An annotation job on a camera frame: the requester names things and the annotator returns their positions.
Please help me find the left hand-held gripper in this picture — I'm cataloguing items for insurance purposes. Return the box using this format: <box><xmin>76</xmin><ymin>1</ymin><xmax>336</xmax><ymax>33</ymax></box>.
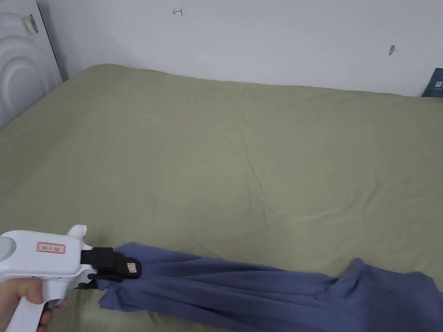
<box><xmin>0</xmin><ymin>224</ymin><xmax>142</xmax><ymax>332</ymax></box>

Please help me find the dark blue shirt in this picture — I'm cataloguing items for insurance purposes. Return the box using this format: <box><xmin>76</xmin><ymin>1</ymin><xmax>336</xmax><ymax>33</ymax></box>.
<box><xmin>96</xmin><ymin>242</ymin><xmax>443</xmax><ymax>332</ymax></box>

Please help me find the person's left hand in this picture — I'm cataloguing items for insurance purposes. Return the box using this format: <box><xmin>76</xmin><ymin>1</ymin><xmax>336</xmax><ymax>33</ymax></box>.
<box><xmin>0</xmin><ymin>277</ymin><xmax>69</xmax><ymax>332</ymax></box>

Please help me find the bed with pale green sheet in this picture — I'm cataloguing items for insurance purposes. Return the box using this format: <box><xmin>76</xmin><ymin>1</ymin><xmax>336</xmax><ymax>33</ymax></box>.
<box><xmin>0</xmin><ymin>64</ymin><xmax>443</xmax><ymax>332</ymax></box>

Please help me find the white washing machine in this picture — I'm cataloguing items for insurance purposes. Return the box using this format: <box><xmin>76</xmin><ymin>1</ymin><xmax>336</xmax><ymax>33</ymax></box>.
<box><xmin>0</xmin><ymin>0</ymin><xmax>67</xmax><ymax>129</ymax></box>

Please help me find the dark blue box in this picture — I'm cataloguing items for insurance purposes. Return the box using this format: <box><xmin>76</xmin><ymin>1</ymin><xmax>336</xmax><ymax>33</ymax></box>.
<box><xmin>421</xmin><ymin>67</ymin><xmax>443</xmax><ymax>98</ymax></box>

